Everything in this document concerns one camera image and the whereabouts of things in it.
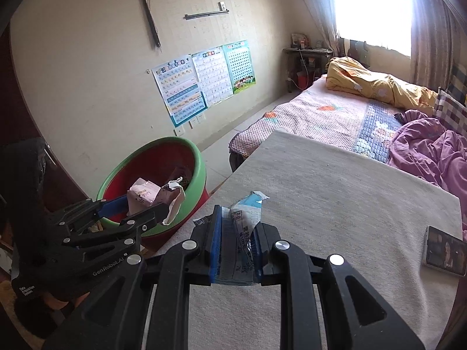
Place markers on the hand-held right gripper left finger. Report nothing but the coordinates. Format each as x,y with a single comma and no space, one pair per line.
216,248

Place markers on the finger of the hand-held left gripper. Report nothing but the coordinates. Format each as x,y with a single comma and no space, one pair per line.
146,218
113,206

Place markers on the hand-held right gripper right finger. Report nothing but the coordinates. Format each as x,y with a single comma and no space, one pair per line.
258,259

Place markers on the pale pink paper packet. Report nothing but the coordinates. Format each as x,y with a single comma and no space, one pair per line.
146,193

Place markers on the blue white plastic wrapper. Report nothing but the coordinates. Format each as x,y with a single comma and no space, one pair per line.
237,233

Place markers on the red bucket with green rim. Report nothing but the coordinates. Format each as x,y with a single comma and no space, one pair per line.
189,197

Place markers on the person's left hand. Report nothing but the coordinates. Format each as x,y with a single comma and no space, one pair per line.
65,300

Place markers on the bed with pink sheet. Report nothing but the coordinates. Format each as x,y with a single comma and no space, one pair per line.
321,120

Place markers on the small red bin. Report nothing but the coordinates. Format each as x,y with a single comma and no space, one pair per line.
303,81

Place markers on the smartphone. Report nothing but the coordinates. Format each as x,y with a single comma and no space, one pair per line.
443,251

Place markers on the purple quilt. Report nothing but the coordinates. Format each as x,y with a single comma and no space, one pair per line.
430,153

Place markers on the yellow quilt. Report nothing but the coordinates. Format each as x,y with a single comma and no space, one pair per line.
365,80

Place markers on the dark side desk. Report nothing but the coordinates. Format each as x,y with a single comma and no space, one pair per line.
308,51

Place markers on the checked pillow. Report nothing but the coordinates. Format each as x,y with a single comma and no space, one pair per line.
452,113

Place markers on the pink patterned curtain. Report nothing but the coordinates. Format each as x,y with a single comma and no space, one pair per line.
317,11
437,32

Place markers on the blue patterned cushion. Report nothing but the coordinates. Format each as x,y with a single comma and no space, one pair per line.
459,80

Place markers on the bright window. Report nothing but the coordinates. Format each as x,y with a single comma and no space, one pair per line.
372,7

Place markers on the blue striped wall poster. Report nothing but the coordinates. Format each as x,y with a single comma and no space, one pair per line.
178,89

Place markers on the white chart wall poster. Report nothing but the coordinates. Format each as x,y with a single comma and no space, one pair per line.
212,74

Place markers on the green grid wall poster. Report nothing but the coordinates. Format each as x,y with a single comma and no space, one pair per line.
239,65

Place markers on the dark hanging wall strip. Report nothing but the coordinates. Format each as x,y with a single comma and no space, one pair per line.
149,18

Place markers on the metal wall rail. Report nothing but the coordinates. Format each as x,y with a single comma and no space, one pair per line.
206,14

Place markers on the desk photo frame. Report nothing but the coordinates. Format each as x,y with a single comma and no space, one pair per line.
299,40

